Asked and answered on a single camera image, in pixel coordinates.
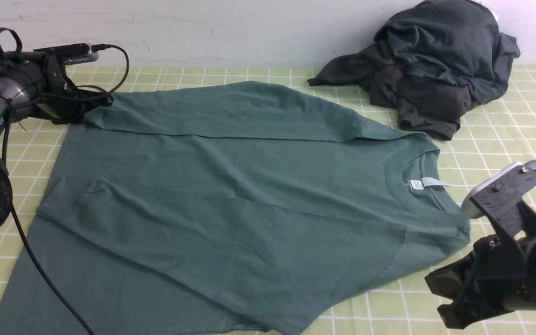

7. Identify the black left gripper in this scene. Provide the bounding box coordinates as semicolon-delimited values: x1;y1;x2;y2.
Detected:
0;51;114;124

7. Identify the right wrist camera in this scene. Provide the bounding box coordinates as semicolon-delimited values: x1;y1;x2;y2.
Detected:
460;161;536;219

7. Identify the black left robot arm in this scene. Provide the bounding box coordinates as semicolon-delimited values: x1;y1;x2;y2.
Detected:
0;44;113;227

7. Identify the dark grey clothes pile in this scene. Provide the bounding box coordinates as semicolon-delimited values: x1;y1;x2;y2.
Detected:
308;0;521;141

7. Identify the black left camera cable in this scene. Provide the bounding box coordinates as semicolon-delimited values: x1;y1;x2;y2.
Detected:
0;28;130;335

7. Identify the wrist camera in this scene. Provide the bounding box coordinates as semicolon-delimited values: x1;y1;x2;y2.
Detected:
33;43;99;66
460;161;536;219

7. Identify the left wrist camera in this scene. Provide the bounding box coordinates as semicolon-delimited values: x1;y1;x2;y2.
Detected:
33;43;99;66

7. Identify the green long-sleeved shirt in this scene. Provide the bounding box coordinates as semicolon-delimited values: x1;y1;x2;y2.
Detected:
0;81;471;335

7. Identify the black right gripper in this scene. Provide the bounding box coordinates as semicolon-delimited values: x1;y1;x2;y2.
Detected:
425;169;536;330

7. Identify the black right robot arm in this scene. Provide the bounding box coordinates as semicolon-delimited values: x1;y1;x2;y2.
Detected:
425;161;536;329

